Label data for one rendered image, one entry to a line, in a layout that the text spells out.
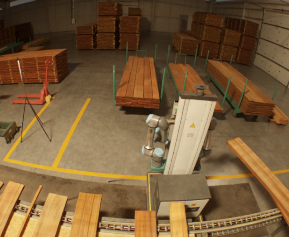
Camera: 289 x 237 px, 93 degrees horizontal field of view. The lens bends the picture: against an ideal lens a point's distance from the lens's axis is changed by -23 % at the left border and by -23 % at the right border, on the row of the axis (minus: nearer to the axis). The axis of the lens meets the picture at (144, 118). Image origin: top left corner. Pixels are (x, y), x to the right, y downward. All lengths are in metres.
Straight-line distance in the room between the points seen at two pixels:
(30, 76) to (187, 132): 6.32
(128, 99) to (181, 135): 2.32
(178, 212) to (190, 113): 0.94
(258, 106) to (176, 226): 3.87
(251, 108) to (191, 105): 3.36
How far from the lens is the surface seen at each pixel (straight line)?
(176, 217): 1.73
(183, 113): 1.61
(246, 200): 3.31
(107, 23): 11.23
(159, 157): 2.11
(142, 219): 1.68
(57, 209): 1.83
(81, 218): 1.72
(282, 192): 2.44
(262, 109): 5.02
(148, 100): 3.87
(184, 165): 2.10
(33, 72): 7.05
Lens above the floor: 2.42
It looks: 34 degrees down
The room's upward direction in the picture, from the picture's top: 4 degrees clockwise
